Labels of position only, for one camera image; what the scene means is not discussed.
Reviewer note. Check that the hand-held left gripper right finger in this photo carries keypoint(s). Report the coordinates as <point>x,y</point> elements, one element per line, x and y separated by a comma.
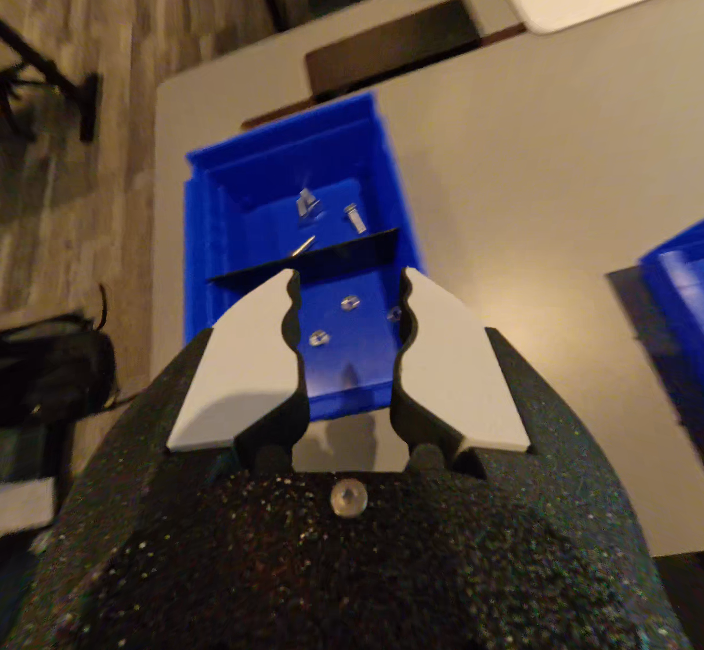
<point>456,375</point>

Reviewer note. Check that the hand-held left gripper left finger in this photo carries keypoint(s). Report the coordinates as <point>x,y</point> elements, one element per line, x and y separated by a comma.
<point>242,364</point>

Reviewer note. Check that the blue plastic bin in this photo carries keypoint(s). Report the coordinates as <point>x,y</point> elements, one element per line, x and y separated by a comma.
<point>682,287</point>
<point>335,380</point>

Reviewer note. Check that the silver hex bolt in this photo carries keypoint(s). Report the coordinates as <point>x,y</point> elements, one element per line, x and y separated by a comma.
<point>355,218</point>
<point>303,245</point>

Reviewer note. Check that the silver hex nut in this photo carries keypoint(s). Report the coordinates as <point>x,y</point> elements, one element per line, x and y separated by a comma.
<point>350,302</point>
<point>319,338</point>
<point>394,313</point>

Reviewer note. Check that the black bin divider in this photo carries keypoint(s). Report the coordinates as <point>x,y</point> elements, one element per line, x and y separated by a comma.
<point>352,256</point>

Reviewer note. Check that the black bag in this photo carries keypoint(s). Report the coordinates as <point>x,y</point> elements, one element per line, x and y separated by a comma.
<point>55,369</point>

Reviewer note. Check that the black desk leg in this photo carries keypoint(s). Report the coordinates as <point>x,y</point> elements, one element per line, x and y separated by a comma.
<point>88,105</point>

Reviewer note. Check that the silver bracket piece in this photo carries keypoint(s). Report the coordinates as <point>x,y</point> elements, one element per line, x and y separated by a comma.
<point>307,204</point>

